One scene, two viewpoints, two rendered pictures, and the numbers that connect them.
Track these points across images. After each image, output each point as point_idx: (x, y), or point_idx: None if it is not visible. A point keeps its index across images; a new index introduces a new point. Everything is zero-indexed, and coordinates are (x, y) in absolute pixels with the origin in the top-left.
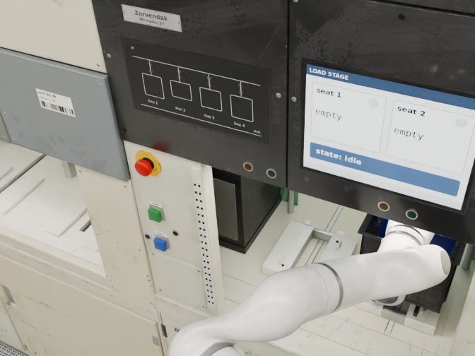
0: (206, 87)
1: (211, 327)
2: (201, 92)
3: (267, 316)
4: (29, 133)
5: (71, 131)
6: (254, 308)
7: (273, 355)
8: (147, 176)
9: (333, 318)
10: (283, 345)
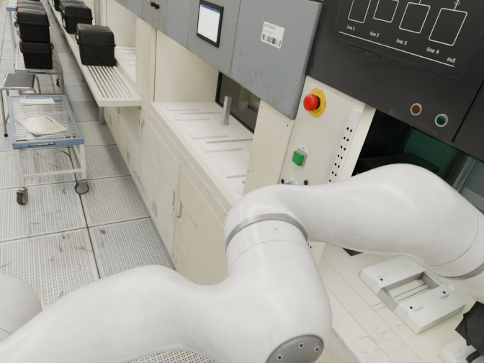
0: (415, 2)
1: (292, 187)
2: (408, 9)
3: (376, 195)
4: (243, 67)
5: (271, 63)
6: (362, 179)
7: (333, 346)
8: (309, 117)
9: (410, 352)
10: (347, 341)
